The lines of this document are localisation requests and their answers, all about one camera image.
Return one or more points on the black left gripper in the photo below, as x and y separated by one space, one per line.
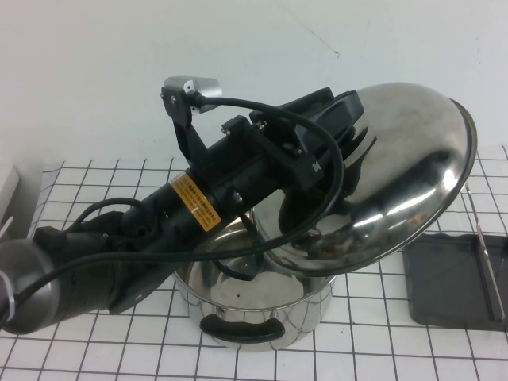
262 158

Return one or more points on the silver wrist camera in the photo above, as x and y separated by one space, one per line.
206 85

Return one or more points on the white black-grid tablecloth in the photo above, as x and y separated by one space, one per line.
357 337

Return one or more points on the stainless steel lid black knob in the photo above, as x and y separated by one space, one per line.
416 178

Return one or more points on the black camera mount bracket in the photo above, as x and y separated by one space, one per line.
190 139

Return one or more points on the dark grey tray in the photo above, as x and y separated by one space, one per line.
436 278

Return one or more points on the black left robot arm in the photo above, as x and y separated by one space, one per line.
99 278

